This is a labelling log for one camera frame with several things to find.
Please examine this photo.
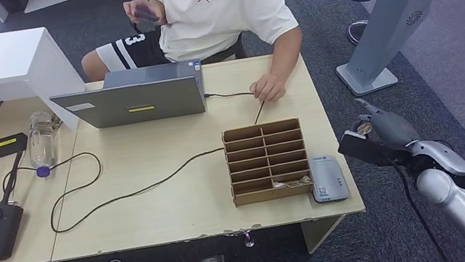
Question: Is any grey kiosk stand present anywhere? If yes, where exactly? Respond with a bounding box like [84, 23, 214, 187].
[324, 0, 465, 100]

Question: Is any room key card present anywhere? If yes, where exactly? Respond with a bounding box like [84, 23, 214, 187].
[273, 175, 313, 191]

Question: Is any clear plastic water bottle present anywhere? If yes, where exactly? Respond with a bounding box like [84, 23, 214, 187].
[22, 109, 66, 180]

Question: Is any person's right hand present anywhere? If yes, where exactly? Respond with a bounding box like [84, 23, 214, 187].
[122, 0, 168, 31]

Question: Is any black laptop cable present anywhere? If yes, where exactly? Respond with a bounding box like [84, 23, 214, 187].
[0, 85, 280, 241]

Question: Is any person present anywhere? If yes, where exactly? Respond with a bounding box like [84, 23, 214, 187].
[71, 0, 312, 130]

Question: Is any grey card reader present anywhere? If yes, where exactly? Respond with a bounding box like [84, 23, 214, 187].
[307, 153, 352, 206]

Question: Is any brown slotted card holder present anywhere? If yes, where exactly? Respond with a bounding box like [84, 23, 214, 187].
[220, 116, 316, 208]

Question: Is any black smartphone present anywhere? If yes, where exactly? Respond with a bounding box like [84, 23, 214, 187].
[133, 3, 161, 26]

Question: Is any white desk leg panel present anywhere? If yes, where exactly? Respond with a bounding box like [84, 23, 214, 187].
[300, 214, 352, 256]

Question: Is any grey laptop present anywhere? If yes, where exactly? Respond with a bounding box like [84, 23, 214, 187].
[47, 58, 210, 136]

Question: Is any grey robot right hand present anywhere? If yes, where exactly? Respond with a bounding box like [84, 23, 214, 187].
[349, 90, 423, 158]

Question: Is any black round disc with rim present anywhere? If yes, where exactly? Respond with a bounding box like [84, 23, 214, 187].
[345, 18, 373, 47]

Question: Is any person's left hand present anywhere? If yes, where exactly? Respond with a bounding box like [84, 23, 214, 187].
[248, 71, 288, 106]

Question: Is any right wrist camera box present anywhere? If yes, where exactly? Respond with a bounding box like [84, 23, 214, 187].
[335, 123, 400, 175]

